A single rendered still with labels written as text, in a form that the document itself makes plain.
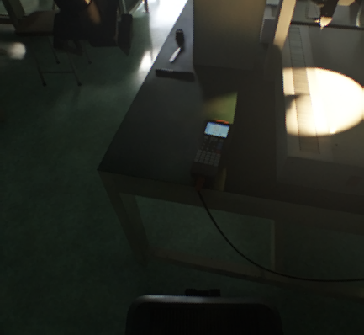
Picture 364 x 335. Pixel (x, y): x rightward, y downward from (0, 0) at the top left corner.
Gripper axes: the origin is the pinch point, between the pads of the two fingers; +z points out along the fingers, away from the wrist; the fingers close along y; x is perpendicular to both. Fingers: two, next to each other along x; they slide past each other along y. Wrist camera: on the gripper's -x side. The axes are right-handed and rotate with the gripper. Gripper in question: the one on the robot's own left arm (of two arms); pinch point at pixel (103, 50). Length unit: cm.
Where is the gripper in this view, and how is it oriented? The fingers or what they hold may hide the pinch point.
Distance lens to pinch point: 59.9
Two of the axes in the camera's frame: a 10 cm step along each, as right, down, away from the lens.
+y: -10.0, 0.0, 0.3
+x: -0.1, 9.8, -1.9
